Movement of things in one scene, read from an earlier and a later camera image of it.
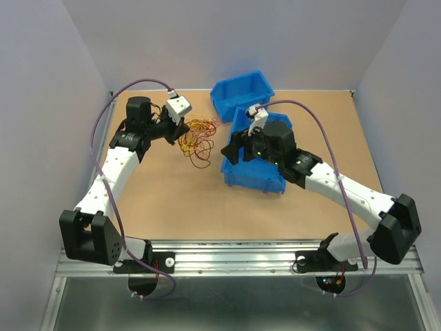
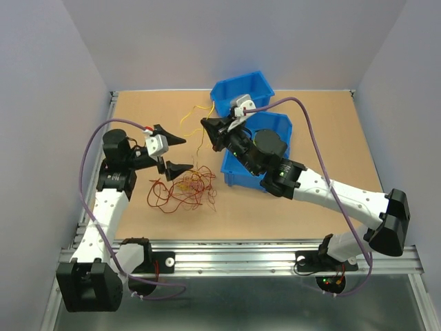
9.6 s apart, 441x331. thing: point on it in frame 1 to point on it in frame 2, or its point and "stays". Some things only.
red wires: (197, 143) to (193, 188)
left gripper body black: (165, 125) to (137, 161)
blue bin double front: (259, 174) stays
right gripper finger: (231, 151) to (218, 143)
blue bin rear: (240, 92) stays
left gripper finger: (182, 129) to (170, 140)
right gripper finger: (238, 137) to (213, 125)
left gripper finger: (171, 138) to (173, 170)
